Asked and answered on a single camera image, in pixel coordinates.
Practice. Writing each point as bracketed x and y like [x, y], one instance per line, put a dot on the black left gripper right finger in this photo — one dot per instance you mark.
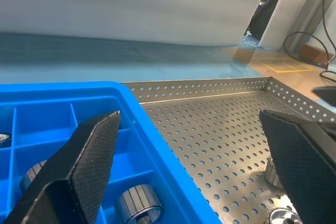
[302, 166]

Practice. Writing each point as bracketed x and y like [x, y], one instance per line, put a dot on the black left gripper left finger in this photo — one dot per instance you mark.
[86, 161]

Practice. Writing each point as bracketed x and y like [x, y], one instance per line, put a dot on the blue compartment tray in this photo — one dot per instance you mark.
[157, 155]

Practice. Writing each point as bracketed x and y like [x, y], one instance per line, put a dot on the brown box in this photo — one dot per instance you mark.
[312, 52]

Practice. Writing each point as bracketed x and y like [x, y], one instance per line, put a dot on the black flat device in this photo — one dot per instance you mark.
[326, 94]

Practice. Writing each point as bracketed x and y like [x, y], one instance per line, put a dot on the perforated metal tray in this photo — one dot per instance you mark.
[210, 142]

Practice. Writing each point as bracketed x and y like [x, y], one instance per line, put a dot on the blue plastic table cover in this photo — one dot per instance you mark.
[78, 58]

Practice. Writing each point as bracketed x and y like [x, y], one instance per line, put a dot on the white foam board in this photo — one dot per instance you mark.
[281, 11]

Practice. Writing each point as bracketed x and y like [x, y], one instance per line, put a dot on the large white backdrop board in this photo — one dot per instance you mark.
[131, 6]

